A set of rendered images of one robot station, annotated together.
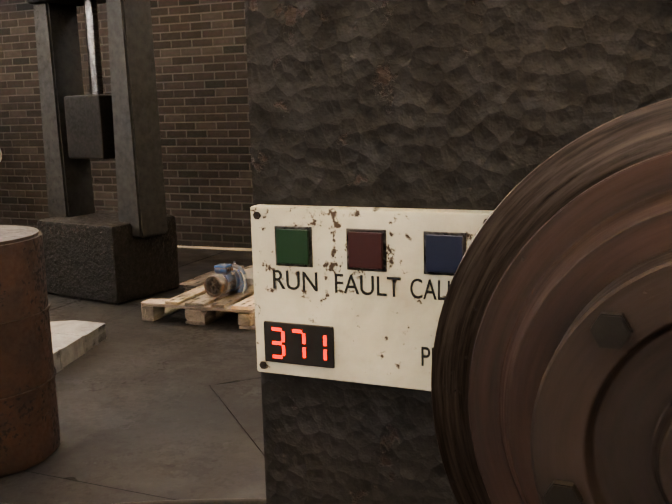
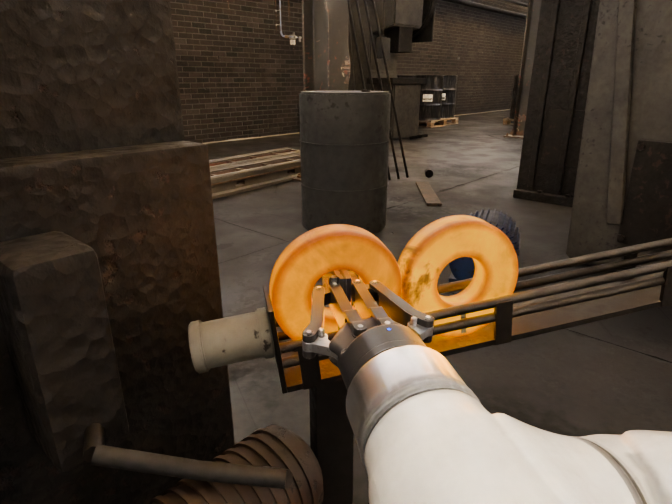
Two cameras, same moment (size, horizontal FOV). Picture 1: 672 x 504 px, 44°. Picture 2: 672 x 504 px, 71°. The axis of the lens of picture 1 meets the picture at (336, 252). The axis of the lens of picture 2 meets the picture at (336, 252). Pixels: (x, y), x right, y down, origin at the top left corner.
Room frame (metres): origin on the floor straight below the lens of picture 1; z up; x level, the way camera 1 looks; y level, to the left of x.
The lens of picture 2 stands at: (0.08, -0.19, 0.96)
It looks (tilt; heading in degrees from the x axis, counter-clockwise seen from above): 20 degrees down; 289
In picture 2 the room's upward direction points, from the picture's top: straight up
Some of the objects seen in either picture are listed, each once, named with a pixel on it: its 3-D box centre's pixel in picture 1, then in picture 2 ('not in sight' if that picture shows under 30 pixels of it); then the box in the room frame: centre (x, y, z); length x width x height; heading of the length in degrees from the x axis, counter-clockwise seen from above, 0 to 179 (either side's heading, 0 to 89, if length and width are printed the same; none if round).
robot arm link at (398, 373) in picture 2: not in sight; (410, 411); (0.12, -0.48, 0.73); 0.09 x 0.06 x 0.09; 32
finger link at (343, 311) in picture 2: not in sight; (345, 316); (0.20, -0.60, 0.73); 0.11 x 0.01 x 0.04; 123
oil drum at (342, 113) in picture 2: not in sight; (344, 160); (1.03, -3.22, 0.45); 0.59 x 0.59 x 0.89
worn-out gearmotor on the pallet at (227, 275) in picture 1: (233, 277); not in sight; (5.25, 0.66, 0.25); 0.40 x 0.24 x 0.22; 157
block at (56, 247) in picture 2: not in sight; (60, 348); (0.51, -0.52, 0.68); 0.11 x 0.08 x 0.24; 157
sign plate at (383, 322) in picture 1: (370, 297); not in sight; (0.82, -0.03, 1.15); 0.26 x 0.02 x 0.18; 67
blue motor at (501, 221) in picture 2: not in sight; (486, 247); (0.08, -2.53, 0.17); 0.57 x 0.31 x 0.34; 87
